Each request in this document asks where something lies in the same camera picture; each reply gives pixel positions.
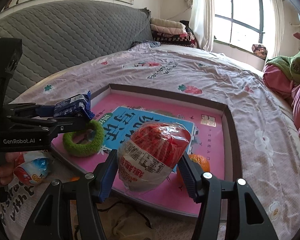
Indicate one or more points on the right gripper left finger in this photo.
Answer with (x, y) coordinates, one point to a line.
(54, 213)

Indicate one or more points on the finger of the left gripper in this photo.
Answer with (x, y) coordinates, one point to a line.
(17, 127)
(29, 110)

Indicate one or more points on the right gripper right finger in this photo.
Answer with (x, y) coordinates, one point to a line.
(246, 217)

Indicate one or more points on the blue cookie packet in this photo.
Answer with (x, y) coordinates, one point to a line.
(78, 106)

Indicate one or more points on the red snack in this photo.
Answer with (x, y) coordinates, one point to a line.
(151, 153)

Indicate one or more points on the cream patterned cloth bag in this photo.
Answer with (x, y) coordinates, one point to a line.
(122, 221)

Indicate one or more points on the person's left hand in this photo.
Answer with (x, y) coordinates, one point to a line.
(6, 170)

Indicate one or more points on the grey quilted headboard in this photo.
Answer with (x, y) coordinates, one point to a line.
(63, 34)

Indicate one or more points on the pink strawberry bed sheet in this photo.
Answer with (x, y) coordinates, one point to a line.
(268, 140)

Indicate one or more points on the pink crumpled duvet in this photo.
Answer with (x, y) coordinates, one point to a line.
(275, 79)

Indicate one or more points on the floral bag on windowsill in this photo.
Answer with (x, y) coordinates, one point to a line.
(259, 50)

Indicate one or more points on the stack of folded blankets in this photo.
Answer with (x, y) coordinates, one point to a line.
(173, 33)

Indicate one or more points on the green blanket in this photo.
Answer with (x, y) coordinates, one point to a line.
(289, 65)

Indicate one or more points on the white curtain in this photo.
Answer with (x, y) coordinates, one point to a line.
(277, 27)
(201, 22)

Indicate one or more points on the right white curtain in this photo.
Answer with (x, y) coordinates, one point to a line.
(277, 27)

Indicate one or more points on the window with dark frame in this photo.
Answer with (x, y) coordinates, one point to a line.
(239, 22)

